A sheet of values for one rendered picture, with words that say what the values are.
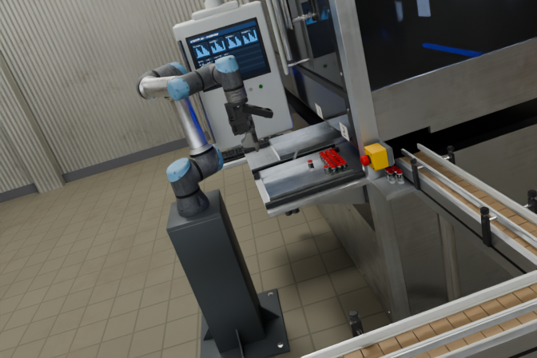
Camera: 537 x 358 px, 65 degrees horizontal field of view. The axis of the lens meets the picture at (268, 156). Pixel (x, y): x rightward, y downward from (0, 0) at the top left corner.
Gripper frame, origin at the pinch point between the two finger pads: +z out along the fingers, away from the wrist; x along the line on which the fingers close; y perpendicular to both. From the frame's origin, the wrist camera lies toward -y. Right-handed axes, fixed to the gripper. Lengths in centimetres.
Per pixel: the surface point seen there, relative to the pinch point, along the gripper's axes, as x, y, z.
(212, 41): -89, 1, -33
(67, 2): -374, 130, -87
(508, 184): 12, -92, 44
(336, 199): 2.4, -23.8, 30.5
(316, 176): -4.4, -19.9, 21.3
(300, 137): -52, -26, 21
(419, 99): 12, -59, -3
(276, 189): -4.4, -2.6, 21.4
